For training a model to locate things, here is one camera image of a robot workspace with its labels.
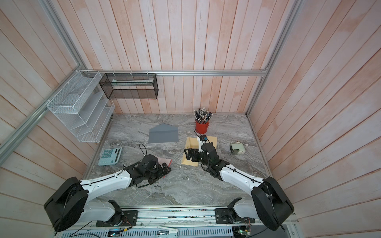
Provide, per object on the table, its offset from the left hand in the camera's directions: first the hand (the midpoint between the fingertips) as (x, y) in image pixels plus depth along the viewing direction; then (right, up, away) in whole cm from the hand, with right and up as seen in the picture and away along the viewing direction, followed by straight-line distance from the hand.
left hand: (166, 175), depth 85 cm
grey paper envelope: (-6, +24, +25) cm, 35 cm away
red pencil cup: (+24, +27, +25) cm, 44 cm away
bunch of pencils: (+22, +36, +10) cm, 44 cm away
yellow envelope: (+16, +17, +18) cm, 29 cm away
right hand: (+14, +15, +1) cm, 21 cm away
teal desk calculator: (-38, +9, +10) cm, 40 cm away
